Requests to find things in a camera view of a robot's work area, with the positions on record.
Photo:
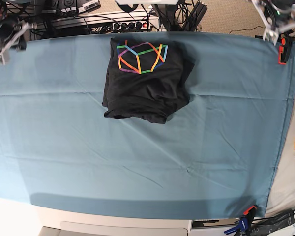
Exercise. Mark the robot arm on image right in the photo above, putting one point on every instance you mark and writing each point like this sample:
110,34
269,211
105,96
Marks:
277,15

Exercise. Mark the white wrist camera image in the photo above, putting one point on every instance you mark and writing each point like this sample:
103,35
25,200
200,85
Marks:
4,57
271,36

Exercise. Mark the teal table cloth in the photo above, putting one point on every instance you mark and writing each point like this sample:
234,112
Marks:
212,159

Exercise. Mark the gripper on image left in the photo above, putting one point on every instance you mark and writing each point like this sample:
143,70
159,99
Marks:
12,35

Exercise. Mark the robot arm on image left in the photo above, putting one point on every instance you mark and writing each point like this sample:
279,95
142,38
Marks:
16,17

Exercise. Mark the orange black clamp top right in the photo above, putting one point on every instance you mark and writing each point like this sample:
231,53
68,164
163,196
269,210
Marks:
285,48

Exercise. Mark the black plastic bag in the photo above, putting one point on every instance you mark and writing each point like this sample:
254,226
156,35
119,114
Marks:
268,226

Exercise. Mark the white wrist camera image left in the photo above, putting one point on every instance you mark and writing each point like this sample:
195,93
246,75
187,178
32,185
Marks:
4,57

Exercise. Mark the white power strip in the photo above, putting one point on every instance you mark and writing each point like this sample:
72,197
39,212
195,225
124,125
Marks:
144,23

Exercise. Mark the dark grey T-shirt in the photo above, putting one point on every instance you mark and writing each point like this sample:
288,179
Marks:
145,80

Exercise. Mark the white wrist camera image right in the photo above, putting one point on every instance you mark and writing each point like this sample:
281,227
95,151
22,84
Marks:
271,36

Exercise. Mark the blue orange clamp bottom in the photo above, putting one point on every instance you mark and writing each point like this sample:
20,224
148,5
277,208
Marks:
244,224

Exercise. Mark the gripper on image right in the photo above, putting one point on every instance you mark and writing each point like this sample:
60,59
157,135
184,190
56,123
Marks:
276,14

